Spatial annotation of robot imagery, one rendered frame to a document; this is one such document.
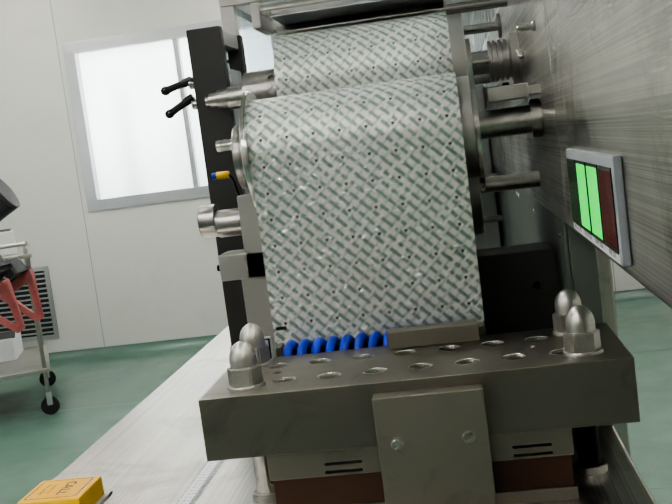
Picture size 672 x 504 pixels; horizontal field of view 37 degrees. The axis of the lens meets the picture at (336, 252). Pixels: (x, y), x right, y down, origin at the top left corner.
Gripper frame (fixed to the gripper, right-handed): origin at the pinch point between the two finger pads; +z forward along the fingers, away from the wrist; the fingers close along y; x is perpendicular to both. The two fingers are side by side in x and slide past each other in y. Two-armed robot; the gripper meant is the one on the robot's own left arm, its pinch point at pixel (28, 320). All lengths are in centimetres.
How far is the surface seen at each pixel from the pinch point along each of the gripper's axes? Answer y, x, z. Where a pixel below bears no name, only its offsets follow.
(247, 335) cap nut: -47, -34, 17
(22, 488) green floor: 255, 137, 43
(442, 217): -42, -58, 20
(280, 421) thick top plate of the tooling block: -59, -34, 24
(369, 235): -41, -50, 17
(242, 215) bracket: -32, -39, 7
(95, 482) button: -45, -11, 20
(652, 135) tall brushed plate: -98, -66, 16
